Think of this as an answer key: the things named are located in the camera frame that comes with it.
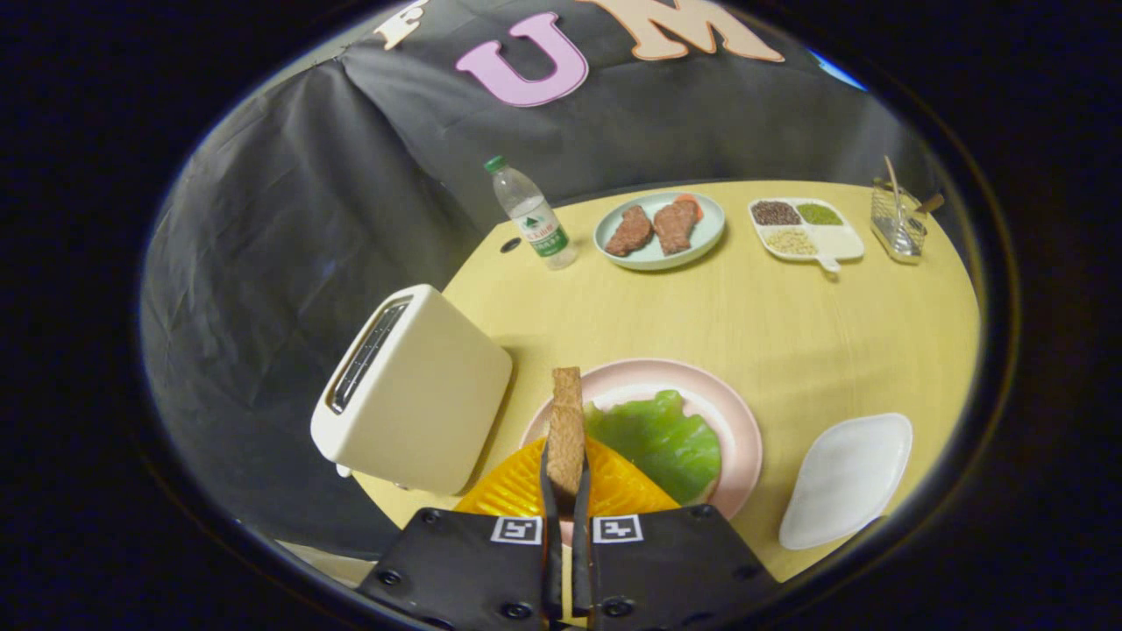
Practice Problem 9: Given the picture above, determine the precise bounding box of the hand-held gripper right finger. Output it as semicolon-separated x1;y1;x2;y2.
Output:
574;438;781;631

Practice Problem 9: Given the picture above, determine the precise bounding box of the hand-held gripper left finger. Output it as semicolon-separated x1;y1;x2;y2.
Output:
355;436;562;627

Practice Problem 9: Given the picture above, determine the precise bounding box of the plain bread slice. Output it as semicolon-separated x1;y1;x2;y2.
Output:
547;366;586;514

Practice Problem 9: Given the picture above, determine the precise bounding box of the green lettuce leaf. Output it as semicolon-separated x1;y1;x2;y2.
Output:
583;390;722;507

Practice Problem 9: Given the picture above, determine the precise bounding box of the white toaster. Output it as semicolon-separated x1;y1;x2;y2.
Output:
310;283;514;496

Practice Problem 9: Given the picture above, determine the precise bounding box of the pink plate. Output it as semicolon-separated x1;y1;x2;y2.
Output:
519;358;764;544

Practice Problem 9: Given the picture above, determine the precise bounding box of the white plate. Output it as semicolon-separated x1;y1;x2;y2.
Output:
778;413;914;551

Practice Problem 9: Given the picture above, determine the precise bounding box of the brown meat patty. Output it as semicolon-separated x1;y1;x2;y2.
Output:
604;205;655;258
653;200;699;256

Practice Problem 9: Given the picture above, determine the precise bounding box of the clear plastic water bottle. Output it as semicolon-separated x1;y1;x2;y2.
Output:
484;155;579;271

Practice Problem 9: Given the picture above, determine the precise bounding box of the pale green plate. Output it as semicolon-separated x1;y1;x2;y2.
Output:
593;191;727;272

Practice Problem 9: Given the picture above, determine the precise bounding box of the white divided grain dish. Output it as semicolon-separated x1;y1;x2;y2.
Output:
748;197;865;273

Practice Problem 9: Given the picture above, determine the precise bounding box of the black backdrop cloth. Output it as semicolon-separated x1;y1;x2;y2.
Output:
140;0;965;553

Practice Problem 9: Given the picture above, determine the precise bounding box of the wooden utensil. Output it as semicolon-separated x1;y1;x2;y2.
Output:
884;155;946;220

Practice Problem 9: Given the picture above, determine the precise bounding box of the metal wire holder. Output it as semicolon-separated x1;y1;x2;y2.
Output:
870;180;928;264

